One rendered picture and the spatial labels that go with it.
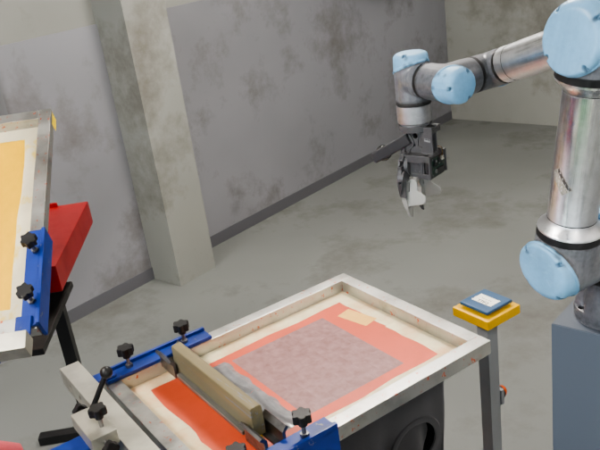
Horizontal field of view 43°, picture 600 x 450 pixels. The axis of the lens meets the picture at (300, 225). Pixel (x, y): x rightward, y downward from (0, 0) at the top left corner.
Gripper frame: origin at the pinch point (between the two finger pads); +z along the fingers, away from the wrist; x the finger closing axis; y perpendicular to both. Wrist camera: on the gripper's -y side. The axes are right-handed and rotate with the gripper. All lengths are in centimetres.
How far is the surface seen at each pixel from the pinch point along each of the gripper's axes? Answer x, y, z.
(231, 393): -45, -22, 30
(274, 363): -20, -33, 41
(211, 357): -26, -51, 41
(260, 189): 230, -285, 113
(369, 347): -2.0, -16.1, 40.7
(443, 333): 9.8, -1.0, 38.6
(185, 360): -40, -43, 31
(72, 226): -4, -141, 26
